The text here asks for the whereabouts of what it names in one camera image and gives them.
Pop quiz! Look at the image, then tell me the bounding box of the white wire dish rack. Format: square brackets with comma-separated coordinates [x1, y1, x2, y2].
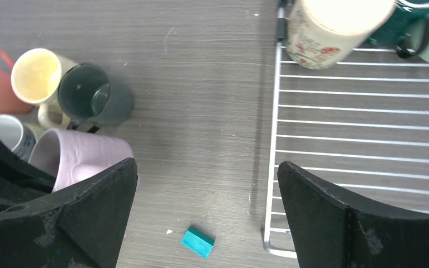
[263, 2, 429, 258]

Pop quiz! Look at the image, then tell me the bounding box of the teal block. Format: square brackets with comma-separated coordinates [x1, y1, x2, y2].
[181, 226, 215, 259]

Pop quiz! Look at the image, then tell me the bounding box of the cream ribbed mug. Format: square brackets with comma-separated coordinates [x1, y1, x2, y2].
[11, 48, 79, 129]

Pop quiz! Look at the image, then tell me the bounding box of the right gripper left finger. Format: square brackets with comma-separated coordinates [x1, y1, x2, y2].
[0, 158, 138, 267]

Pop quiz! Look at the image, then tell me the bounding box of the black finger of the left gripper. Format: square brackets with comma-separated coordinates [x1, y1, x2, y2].
[0, 141, 56, 212]

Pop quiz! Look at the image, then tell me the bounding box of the dark grey mug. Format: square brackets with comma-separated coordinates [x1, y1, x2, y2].
[58, 63, 134, 133]

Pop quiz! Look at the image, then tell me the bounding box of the dark teal mug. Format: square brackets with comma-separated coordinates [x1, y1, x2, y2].
[365, 0, 429, 46]

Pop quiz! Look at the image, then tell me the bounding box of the light green cream mug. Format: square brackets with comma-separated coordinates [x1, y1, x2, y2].
[23, 122, 46, 142]

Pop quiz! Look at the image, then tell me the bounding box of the lilac pink mug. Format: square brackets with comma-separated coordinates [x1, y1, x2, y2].
[28, 128, 134, 192]

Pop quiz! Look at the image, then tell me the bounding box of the blue grey small cup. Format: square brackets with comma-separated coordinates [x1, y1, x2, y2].
[0, 114, 37, 162]

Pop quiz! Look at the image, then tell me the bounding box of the cream floral mug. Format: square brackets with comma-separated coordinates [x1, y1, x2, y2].
[285, 0, 395, 70]

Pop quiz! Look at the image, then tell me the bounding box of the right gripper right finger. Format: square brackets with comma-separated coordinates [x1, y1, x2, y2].
[277, 161, 429, 267]

